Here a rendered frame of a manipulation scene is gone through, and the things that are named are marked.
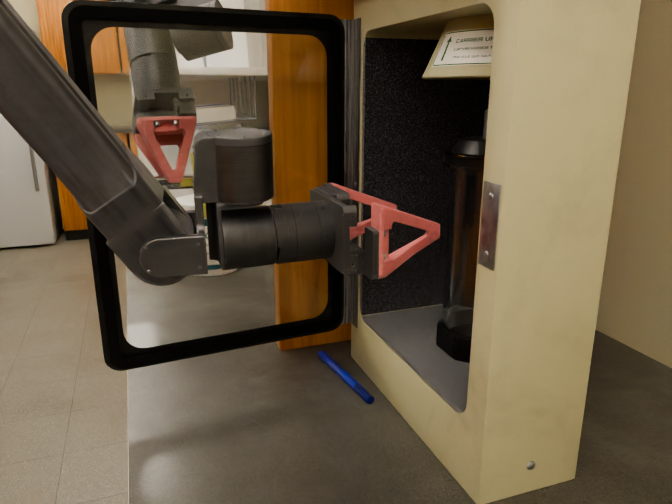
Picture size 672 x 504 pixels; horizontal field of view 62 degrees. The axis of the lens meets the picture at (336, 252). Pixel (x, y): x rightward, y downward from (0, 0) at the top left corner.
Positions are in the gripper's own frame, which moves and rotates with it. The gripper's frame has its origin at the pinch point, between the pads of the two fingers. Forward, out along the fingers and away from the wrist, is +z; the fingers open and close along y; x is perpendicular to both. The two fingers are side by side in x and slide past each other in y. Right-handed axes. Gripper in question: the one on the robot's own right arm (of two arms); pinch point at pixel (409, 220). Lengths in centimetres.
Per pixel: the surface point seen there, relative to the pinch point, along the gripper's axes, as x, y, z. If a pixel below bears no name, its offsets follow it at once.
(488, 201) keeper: -4.5, -13.3, 0.2
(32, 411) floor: 117, 188, -78
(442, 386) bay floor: 15.8, -6.8, 0.8
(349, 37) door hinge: -19.0, 16.7, -0.1
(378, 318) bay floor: 16.0, 11.6, 1.8
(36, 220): 94, 472, -110
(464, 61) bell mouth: -15.5, -4.5, 2.9
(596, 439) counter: 23.7, -10.8, 17.9
